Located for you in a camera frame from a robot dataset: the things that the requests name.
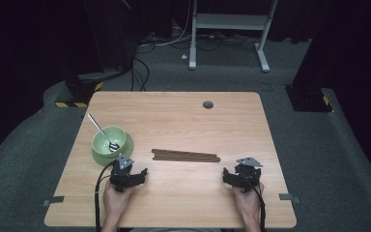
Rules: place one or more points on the grey table grommet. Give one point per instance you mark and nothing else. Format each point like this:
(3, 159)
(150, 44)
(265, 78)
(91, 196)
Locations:
(208, 104)

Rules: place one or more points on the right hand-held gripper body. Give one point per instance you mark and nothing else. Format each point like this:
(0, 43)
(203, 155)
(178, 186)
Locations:
(248, 177)

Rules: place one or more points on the black stand with striped base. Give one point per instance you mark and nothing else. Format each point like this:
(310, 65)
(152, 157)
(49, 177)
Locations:
(82, 87)

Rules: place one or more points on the bundle of brown wooden sticks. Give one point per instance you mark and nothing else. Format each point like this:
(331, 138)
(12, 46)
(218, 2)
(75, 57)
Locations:
(186, 157)

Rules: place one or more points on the grey table bracket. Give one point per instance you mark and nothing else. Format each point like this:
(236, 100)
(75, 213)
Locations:
(288, 197)
(54, 200)

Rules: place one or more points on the green ceramic bowl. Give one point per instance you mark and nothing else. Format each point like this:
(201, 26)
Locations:
(104, 143)

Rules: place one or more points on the white metal stand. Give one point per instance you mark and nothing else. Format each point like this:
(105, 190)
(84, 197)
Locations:
(228, 22)

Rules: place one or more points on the person's right hand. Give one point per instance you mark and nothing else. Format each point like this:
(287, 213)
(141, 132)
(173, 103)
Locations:
(251, 204)

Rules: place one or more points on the black curtain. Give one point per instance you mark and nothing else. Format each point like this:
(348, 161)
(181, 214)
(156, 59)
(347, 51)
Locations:
(13, 48)
(351, 48)

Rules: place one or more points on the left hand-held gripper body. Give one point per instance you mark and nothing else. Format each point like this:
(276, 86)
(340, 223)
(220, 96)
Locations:
(122, 177)

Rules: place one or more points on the black stand base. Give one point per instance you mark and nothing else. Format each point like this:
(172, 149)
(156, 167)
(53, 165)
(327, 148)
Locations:
(307, 98)

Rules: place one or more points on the metal spoon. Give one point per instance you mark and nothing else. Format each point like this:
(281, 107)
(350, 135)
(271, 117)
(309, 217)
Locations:
(100, 129)

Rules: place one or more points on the white plug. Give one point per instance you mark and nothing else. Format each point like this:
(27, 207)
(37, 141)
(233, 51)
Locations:
(184, 57)

